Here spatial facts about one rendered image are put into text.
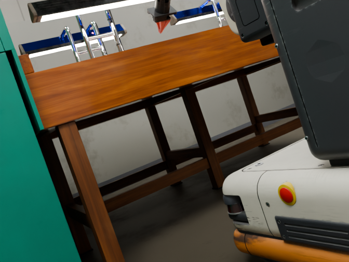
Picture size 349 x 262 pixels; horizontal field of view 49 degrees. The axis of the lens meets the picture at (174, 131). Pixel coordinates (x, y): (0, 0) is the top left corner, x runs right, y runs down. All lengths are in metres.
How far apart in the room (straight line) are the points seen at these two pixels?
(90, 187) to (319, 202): 0.76
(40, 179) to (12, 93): 0.27
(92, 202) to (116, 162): 2.11
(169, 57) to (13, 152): 0.65
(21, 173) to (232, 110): 3.13
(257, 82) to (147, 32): 1.41
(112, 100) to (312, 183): 0.77
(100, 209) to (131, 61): 0.53
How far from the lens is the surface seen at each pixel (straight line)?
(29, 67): 1.45
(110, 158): 3.40
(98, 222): 1.34
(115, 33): 1.95
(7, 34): 1.31
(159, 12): 1.51
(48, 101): 1.31
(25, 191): 1.24
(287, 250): 0.99
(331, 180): 0.83
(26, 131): 1.25
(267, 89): 4.50
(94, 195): 1.33
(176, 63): 1.48
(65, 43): 2.27
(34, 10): 1.71
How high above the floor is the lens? 0.50
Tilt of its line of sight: 3 degrees down
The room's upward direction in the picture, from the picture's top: 19 degrees counter-clockwise
